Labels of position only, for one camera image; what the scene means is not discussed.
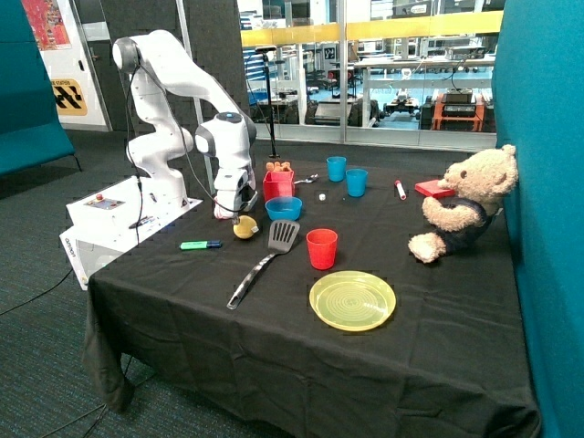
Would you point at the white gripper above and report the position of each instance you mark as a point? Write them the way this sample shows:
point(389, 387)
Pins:
point(236, 191)

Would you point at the yellow ball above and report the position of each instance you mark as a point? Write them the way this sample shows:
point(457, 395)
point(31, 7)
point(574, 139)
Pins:
point(245, 227)

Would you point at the metal spoon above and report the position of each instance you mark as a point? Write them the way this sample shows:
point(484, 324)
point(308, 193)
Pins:
point(312, 178)

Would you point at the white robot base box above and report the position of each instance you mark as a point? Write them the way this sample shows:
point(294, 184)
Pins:
point(100, 230)

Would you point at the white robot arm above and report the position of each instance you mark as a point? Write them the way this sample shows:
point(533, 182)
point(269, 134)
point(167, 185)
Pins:
point(158, 65)

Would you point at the red square pot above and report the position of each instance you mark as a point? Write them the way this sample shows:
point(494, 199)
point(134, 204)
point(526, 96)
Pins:
point(278, 184)

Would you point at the pink white mug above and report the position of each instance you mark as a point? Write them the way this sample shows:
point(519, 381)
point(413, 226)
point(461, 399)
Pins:
point(220, 214)

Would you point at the blue plastic bowl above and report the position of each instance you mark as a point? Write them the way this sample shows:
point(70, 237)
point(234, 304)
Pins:
point(284, 207)

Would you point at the small brown plush toy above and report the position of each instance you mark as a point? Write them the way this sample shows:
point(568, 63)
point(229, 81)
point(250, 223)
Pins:
point(278, 167)

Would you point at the green highlighter pen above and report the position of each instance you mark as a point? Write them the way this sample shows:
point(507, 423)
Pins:
point(200, 245)

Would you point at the black slotted spatula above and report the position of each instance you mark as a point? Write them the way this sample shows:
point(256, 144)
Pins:
point(281, 238)

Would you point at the black pen on base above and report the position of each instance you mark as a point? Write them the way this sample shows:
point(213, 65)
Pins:
point(142, 221)

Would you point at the blue cup rear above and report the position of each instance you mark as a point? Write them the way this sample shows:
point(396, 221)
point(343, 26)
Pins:
point(336, 168)

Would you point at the blue cup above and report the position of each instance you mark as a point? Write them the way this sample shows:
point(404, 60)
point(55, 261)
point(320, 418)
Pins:
point(356, 180)
point(336, 168)

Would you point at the red plastic cup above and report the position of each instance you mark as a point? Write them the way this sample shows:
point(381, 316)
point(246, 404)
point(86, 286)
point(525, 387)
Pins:
point(322, 248)

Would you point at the blue cup front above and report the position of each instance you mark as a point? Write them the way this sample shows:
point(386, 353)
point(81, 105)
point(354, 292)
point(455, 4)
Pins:
point(356, 180)

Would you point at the yellow plastic plate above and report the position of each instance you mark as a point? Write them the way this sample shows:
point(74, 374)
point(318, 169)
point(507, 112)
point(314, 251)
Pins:
point(352, 301)

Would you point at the black tablecloth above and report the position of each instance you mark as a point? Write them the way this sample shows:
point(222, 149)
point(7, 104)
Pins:
point(450, 361)

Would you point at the red white marker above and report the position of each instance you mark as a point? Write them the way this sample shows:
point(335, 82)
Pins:
point(401, 192)

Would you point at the red flat block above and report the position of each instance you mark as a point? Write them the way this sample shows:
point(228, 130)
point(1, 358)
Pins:
point(432, 189)

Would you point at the teal sofa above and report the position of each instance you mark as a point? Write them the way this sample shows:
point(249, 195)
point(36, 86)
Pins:
point(31, 133)

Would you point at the beige teddy bear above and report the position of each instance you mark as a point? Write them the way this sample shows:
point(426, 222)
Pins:
point(480, 185)

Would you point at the teal partition wall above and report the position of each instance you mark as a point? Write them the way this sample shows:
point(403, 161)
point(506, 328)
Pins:
point(538, 90)

